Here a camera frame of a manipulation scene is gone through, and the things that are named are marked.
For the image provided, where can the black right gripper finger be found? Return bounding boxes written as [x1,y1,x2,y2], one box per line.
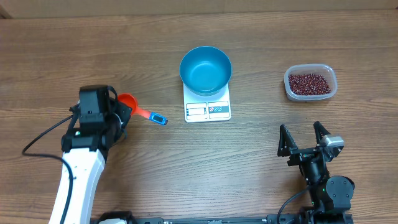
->
[313,121,330,144]
[277,124,298,157]

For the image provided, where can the red measuring scoop blue handle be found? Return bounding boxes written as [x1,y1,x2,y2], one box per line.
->
[118,93,168,126]

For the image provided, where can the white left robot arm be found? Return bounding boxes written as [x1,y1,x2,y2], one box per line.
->
[49,98,131,224]

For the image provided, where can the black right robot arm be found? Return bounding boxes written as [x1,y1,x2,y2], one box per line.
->
[276,121,355,223]

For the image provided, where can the white digital kitchen scale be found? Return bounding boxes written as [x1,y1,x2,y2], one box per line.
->
[183,84,231,123]

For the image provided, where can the blue metal bowl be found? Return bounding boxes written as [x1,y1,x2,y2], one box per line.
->
[179,46,233,96]

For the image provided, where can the red beans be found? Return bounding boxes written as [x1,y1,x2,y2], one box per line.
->
[288,73,331,96]

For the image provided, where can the clear plastic container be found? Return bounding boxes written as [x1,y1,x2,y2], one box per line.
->
[284,63,338,101]

